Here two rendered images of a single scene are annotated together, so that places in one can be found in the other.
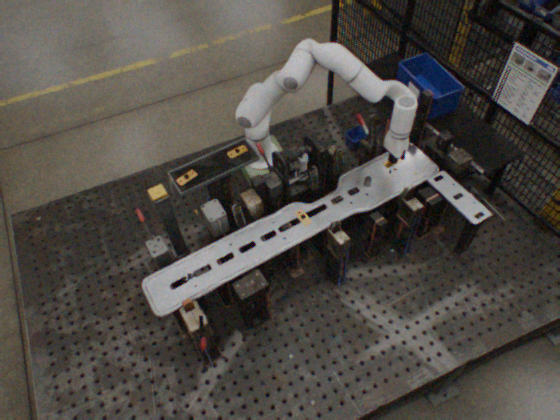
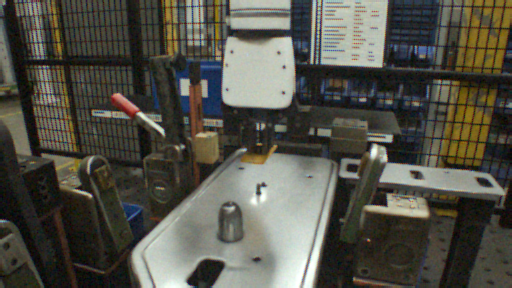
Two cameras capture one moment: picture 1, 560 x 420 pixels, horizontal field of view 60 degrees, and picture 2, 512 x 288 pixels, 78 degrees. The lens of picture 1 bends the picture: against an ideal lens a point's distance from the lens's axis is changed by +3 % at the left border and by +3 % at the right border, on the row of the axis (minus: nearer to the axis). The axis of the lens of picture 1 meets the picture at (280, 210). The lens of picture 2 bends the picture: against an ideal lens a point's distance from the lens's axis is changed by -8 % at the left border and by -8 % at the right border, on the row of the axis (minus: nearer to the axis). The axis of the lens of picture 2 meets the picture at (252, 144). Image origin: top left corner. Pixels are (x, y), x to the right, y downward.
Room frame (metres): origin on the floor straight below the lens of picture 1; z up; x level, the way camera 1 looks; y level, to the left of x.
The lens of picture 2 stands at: (1.04, -0.15, 1.26)
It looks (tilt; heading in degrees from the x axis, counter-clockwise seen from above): 19 degrees down; 315
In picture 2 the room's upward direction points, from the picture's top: straight up
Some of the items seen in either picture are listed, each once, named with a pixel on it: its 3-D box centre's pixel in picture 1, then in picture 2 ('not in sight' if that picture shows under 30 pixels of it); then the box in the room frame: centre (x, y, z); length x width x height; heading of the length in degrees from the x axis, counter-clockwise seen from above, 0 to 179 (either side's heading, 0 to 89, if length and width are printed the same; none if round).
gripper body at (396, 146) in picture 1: (397, 140); (259, 66); (1.39, -0.51, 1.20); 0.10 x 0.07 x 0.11; 28
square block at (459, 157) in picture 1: (450, 181); (342, 194); (1.40, -0.81, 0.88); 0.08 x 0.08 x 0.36; 28
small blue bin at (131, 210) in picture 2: (356, 139); (120, 227); (1.86, -0.45, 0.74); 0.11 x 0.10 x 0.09; 118
